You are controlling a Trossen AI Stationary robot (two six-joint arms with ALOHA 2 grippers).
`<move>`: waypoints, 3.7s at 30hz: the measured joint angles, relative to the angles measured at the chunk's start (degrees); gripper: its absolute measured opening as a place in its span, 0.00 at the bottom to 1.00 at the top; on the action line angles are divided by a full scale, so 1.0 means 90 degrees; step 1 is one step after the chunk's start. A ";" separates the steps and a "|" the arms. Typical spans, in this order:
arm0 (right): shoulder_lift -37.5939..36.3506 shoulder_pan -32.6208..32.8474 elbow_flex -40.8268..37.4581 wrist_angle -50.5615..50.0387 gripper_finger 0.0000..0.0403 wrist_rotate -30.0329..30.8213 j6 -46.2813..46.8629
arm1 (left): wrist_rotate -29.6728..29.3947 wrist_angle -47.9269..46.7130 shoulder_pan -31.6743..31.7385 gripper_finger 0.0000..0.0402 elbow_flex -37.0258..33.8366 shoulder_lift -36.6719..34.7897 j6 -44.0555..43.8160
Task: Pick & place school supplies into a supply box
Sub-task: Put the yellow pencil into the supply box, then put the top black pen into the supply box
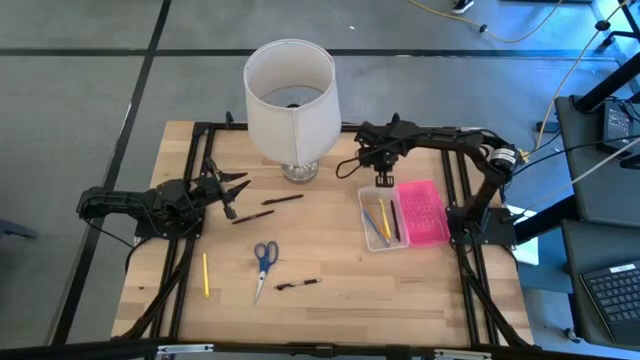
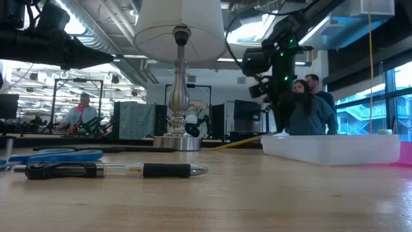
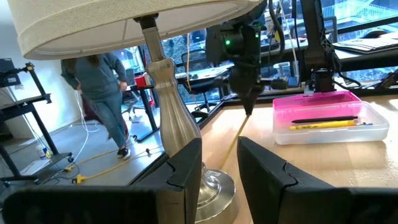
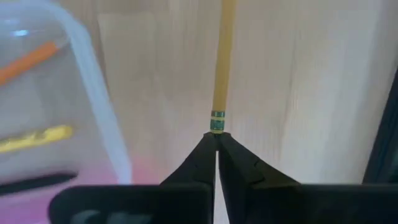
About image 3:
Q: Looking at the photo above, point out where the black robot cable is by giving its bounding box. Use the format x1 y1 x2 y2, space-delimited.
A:
267 0 286 62

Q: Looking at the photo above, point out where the yellow floor extension cable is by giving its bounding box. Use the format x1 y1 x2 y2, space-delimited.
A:
63 145 165 185

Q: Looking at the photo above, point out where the clear plastic supply box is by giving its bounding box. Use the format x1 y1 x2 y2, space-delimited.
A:
272 101 390 146

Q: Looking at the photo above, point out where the yellow wooden pencil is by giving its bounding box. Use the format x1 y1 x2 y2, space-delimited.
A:
219 114 251 170

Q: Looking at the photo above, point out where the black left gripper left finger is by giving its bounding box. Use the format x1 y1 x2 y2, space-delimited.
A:
2 138 203 224

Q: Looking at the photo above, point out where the white hanging cable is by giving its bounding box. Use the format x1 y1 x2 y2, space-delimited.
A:
73 89 91 163

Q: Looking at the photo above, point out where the black office chair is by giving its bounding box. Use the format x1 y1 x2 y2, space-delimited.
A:
181 49 218 121

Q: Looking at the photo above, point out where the red box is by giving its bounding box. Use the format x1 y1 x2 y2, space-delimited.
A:
134 73 152 89

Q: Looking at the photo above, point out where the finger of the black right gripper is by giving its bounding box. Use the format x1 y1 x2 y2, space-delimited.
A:
241 91 251 116
249 91 259 116

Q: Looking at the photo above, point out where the yellow hanging cord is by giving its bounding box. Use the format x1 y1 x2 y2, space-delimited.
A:
185 32 192 93

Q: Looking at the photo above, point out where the silver table lamp white shade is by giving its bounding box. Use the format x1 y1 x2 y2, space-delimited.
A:
7 0 262 224

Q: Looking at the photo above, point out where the matte black pen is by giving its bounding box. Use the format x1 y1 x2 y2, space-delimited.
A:
291 116 359 124

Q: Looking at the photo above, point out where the yellow-orange wooden pencil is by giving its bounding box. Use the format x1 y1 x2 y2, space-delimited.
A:
289 120 358 131

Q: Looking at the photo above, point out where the black wheeled cart stand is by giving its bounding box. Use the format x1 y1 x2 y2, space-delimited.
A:
0 58 75 187

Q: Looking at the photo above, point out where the black side table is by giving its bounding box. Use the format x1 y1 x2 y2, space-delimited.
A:
126 83 162 143

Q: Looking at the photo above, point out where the grey keyboard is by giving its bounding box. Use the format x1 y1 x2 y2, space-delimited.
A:
331 32 398 55

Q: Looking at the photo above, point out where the person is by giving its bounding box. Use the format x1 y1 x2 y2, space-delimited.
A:
60 52 131 160

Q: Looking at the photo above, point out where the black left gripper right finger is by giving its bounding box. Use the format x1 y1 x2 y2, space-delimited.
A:
238 136 398 224

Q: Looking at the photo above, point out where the pink plastic bin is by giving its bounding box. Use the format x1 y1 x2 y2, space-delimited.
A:
272 90 362 110

